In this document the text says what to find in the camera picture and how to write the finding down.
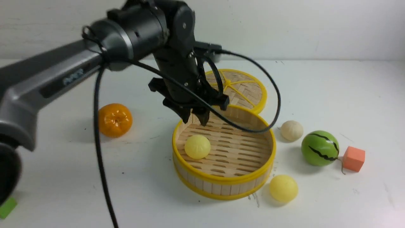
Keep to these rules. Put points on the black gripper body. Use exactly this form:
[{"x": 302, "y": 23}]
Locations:
[{"x": 185, "y": 75}]

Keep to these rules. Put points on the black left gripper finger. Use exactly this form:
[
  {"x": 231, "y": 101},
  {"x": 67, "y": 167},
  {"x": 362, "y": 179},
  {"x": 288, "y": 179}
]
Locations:
[{"x": 183, "y": 113}]

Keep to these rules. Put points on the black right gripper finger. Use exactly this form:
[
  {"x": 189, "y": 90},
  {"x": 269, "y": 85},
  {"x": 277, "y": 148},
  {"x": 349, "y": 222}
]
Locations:
[{"x": 202, "y": 114}]

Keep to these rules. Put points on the yellow bun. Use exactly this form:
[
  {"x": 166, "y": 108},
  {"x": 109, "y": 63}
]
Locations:
[
  {"x": 197, "y": 147},
  {"x": 283, "y": 188}
]

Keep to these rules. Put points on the white bun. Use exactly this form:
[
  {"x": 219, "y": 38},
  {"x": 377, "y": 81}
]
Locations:
[{"x": 292, "y": 130}]

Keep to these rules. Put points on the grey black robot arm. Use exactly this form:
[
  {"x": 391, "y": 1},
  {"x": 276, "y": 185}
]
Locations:
[{"x": 163, "y": 28}]

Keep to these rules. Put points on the bamboo steamer lid yellow rim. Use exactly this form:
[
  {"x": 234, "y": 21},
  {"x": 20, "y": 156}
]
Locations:
[{"x": 244, "y": 89}]

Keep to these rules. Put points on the bamboo steamer tray yellow rim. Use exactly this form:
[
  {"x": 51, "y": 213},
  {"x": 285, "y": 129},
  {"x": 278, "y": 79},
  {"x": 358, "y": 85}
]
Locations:
[{"x": 238, "y": 164}]

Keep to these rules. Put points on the orange toy tangerine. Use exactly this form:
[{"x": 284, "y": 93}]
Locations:
[{"x": 114, "y": 120}]

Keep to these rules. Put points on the green toy watermelon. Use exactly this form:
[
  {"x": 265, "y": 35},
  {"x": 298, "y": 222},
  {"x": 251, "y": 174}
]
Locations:
[{"x": 320, "y": 148}]

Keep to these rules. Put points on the orange foam cube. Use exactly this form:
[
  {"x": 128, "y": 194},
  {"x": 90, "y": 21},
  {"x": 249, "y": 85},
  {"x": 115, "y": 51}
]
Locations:
[{"x": 353, "y": 159}]

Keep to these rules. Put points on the green block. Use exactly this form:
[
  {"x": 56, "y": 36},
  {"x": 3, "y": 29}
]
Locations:
[{"x": 7, "y": 207}]

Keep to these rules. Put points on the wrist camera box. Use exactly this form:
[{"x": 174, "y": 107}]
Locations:
[{"x": 209, "y": 50}]

